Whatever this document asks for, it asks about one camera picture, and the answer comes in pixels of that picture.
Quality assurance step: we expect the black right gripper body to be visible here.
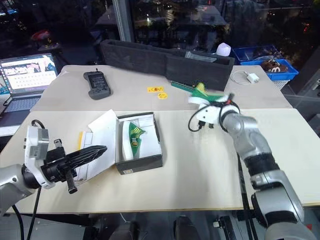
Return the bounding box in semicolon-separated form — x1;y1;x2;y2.
197;119;215;130

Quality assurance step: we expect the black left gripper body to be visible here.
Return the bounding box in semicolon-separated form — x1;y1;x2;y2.
40;138;79;195

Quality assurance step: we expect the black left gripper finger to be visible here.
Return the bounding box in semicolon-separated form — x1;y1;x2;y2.
68;152;105;168
66;144;109;161

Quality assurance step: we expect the green and white shoe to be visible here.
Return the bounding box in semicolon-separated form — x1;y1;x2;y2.
121;121;149;161
188;83;226;105

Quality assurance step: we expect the black shoebox with white lid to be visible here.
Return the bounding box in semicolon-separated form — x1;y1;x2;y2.
74;108;165;185

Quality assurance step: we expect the open laptop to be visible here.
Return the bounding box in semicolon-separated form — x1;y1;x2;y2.
0;52;59;128

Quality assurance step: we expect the white power adapter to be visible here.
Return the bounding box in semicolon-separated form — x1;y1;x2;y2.
246;72;260;85

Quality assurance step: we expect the clear plastic packet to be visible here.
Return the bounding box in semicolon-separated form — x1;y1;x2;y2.
184;50;218;64

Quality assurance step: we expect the black handheld controller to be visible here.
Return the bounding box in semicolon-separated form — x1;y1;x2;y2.
82;68;114;101

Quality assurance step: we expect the white round lamp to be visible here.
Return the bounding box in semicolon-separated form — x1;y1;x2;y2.
215;42;232;58

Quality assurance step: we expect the blue plastic bin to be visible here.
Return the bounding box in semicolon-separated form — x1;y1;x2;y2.
230;44;285;64
260;58;300;81

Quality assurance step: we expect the long black foam tray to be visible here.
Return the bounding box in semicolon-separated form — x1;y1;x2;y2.
99;38;236;91

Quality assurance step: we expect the brown plush toy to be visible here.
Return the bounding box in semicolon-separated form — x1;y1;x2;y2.
260;59;290;74

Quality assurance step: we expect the grey window pillar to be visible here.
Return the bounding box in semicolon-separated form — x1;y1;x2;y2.
111;0;136;43

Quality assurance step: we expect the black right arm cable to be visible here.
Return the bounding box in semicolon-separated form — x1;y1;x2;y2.
188;106;227;133

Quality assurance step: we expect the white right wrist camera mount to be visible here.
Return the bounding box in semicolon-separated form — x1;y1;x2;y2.
195;103;226;126

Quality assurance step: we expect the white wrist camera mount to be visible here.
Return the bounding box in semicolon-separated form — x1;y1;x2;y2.
23;124;56;190
195;103;226;126

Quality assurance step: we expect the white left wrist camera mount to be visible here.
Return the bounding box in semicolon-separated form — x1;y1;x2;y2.
23;124;56;190

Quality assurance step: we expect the white coiled cable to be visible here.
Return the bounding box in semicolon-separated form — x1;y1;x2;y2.
230;70;250;84

